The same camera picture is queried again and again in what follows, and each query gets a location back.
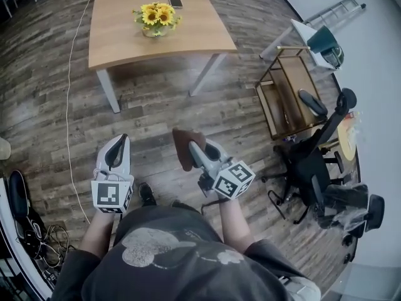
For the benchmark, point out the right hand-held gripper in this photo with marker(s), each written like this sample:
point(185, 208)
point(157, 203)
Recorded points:
point(233, 179)

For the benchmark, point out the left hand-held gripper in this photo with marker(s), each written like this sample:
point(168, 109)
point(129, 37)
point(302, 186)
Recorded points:
point(109, 193)

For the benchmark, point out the brown cloth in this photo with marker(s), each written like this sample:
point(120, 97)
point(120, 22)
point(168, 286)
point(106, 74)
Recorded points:
point(183, 149)

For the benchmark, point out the yellow sunflower bouquet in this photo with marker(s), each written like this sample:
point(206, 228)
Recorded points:
point(156, 17)

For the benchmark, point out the person's right forearm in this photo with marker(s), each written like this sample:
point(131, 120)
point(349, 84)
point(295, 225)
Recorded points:
point(235, 227)

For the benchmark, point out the person's left forearm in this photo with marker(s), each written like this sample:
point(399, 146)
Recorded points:
point(97, 234)

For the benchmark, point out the person's left black shoe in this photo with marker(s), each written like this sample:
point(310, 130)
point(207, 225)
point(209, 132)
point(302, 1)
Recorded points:
point(147, 194)

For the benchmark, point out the person's black shoe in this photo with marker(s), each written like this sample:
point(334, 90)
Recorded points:
point(147, 194)
point(179, 203)

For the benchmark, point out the person's right black shoe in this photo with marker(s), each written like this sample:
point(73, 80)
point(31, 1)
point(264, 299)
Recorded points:
point(179, 203)

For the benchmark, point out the black office chair with headrest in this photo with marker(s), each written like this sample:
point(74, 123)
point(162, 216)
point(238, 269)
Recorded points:
point(310, 168)

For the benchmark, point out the black padded object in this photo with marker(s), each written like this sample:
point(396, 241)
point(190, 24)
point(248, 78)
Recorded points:
point(18, 193)

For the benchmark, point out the beige object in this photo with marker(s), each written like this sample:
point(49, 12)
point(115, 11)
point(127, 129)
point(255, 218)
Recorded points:
point(4, 148)

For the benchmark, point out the person's dark printed t-shirt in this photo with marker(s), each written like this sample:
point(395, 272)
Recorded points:
point(175, 262)

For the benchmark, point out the wooden table with white legs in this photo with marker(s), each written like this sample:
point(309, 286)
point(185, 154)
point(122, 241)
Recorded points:
point(141, 49)

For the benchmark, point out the black slipper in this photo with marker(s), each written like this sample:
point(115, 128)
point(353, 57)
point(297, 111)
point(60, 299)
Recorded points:
point(313, 102)

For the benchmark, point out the round yellow table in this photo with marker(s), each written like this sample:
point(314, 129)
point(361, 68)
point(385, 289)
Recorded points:
point(347, 136)

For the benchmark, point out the plastic-wrapped black office chair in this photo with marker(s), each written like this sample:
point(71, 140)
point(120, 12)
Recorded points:
point(351, 209)

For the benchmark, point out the small white table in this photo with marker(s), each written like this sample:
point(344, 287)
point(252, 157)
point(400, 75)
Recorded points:
point(302, 31)

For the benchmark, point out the smartphone in white case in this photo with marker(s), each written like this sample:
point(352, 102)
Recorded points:
point(175, 1)

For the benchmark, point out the person's light trousers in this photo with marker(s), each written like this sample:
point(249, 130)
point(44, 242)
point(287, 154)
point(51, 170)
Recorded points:
point(302, 288)

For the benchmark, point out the metal ladder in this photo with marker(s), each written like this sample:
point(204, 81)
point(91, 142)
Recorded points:
point(338, 9)

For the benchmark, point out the wooden cart with gold frame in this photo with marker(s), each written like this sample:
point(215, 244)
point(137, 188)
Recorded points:
point(288, 105)

